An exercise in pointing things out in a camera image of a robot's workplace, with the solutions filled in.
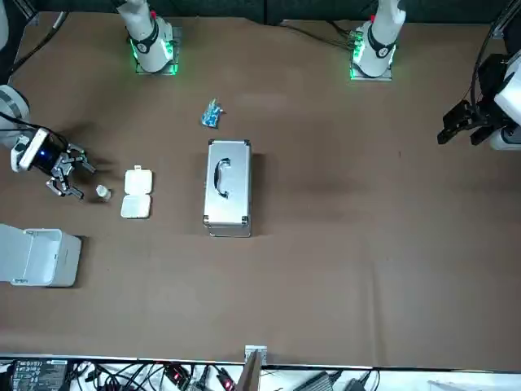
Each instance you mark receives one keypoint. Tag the white open pill box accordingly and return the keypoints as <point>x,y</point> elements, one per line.
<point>136,205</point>

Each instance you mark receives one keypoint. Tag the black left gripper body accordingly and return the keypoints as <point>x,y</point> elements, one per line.
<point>490,81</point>

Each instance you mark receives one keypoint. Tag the small black power adapter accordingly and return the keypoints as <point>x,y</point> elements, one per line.
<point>362,383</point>

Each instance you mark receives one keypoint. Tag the aluminium frame rail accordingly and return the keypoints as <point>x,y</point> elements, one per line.
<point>504,18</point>

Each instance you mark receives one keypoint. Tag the grey power adapter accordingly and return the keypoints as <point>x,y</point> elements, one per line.
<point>317,382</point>

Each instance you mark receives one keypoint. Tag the aluminium post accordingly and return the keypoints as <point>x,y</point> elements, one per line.
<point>250,370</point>

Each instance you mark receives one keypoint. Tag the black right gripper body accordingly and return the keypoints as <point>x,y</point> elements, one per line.
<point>49,156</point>

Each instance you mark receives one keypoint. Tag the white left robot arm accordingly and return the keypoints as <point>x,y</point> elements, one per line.
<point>380,45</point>

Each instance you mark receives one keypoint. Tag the small white medicine bottle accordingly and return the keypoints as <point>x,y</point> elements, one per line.
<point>102,193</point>

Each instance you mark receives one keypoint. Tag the black power adapter with label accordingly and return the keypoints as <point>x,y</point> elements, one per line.
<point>36,372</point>

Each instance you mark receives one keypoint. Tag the silver aluminium medicine case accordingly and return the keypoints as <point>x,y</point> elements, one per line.
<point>236,183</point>

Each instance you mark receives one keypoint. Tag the white bin with lid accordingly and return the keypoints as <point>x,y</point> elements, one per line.
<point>65,260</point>

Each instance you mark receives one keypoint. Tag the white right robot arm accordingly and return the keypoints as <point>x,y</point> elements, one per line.
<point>146,49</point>

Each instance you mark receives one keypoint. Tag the blue blister pill packet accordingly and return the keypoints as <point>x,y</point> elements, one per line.
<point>211,116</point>

